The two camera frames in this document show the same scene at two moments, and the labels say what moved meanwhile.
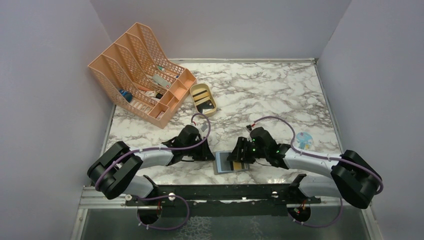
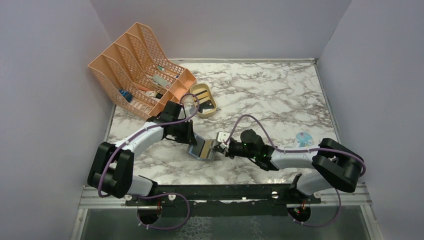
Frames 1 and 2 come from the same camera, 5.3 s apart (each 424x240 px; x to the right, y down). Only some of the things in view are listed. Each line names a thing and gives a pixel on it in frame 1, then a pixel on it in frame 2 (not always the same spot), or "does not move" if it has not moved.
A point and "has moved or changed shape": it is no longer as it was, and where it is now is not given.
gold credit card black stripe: [237, 166] has moved or changed shape
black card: [201, 97] does not move
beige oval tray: [203, 99] does not move
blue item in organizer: [127, 95] does not move
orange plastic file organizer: [136, 71] does not move
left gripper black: [206, 154] → [188, 137]
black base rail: [222, 200] does not move
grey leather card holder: [220, 164] has moved or changed shape
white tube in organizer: [160, 80] does not move
